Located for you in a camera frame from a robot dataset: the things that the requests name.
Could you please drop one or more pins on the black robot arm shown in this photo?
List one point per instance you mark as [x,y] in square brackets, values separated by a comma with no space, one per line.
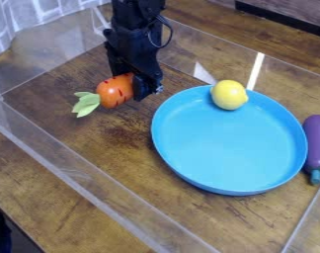
[136,13]

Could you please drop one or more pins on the blue round tray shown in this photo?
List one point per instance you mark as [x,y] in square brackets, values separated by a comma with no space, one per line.
[235,153]

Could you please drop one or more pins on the orange toy carrot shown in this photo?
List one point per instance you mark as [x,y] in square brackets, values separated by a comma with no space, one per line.
[112,93]

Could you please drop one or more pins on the purple toy eggplant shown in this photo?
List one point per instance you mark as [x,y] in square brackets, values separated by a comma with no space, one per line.
[312,132]

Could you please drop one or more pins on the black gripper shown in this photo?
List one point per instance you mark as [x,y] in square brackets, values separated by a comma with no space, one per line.
[133,53]

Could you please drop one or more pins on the yellow toy lemon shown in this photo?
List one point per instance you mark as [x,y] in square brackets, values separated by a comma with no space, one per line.
[229,95]

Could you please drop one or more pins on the white patterned curtain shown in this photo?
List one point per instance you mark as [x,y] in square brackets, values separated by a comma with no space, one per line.
[22,14]

